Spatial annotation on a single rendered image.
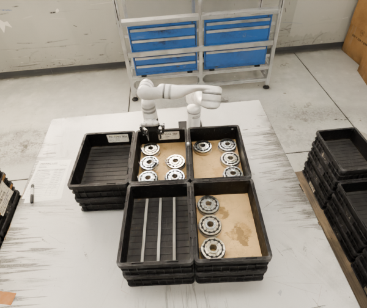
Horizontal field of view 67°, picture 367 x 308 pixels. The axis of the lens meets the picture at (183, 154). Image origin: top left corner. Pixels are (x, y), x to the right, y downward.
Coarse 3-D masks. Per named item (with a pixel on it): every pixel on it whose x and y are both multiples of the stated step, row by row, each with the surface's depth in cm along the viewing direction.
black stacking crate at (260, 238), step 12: (204, 192) 138; (216, 192) 139; (228, 192) 139; (240, 192) 139; (252, 192) 129; (252, 204) 130; (264, 240) 112; (264, 252) 113; (228, 264) 110; (240, 264) 110; (252, 264) 110; (264, 264) 110
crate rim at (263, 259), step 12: (204, 180) 134; (216, 180) 133; (228, 180) 133; (240, 180) 132; (252, 180) 132; (192, 192) 131; (192, 204) 125; (192, 216) 120; (264, 228) 114; (204, 264) 107; (216, 264) 107
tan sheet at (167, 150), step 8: (144, 144) 168; (160, 144) 168; (168, 144) 167; (176, 144) 167; (184, 144) 166; (160, 152) 163; (168, 152) 162; (176, 152) 162; (184, 152) 162; (160, 160) 158; (160, 168) 154; (184, 168) 153; (160, 176) 150
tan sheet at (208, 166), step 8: (192, 144) 166; (216, 144) 165; (216, 152) 160; (200, 160) 157; (208, 160) 156; (216, 160) 156; (200, 168) 153; (208, 168) 152; (216, 168) 152; (224, 168) 152; (240, 168) 151; (200, 176) 149; (208, 176) 148; (216, 176) 148
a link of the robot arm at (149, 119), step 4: (152, 112) 140; (156, 112) 142; (144, 116) 141; (148, 116) 140; (152, 116) 141; (156, 116) 142; (144, 120) 140; (148, 120) 140; (152, 120) 140; (156, 120) 140; (144, 124) 139; (148, 124) 139; (152, 124) 139; (156, 124) 139
